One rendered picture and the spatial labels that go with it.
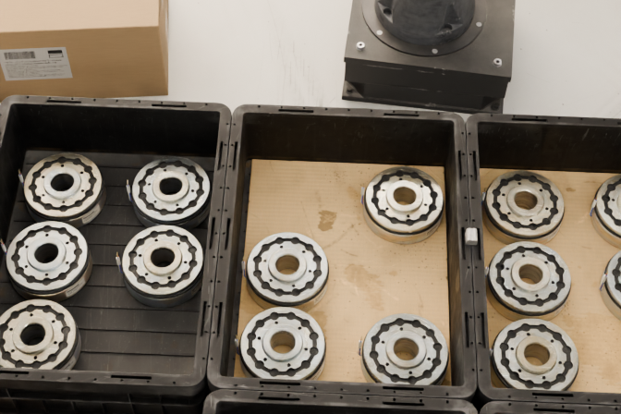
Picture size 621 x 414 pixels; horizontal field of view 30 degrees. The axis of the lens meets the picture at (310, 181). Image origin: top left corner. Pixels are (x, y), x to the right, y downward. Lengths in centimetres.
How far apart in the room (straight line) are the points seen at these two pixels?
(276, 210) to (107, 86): 41
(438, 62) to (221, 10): 40
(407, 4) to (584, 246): 45
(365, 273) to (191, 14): 64
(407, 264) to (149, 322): 33
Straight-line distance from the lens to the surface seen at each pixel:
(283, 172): 156
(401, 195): 153
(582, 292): 151
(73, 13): 173
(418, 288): 147
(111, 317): 146
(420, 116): 150
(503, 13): 181
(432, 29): 173
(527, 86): 186
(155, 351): 144
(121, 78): 179
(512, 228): 150
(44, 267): 147
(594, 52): 193
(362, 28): 176
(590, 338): 148
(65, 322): 143
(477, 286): 137
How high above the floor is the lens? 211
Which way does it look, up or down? 55 degrees down
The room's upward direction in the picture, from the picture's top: 1 degrees clockwise
